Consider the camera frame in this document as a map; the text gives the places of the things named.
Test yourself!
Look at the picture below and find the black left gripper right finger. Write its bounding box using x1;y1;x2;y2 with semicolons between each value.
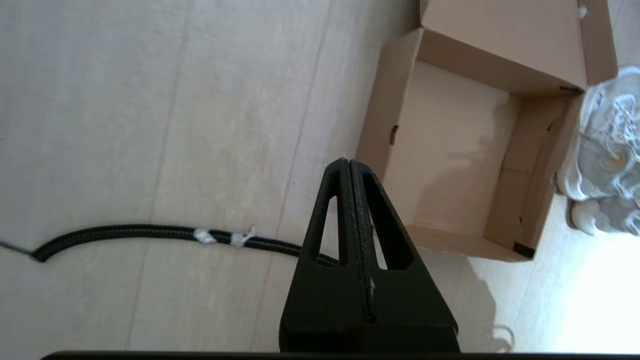
350;159;458;328

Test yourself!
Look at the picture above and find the brown cardboard shoe box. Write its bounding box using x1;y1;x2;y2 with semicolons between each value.
354;0;619;263

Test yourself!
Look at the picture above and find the black corrugated cable double taped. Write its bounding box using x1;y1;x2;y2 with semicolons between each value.
0;224;341;267

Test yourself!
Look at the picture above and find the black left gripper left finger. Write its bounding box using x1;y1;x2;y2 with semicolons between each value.
279;158;373;351

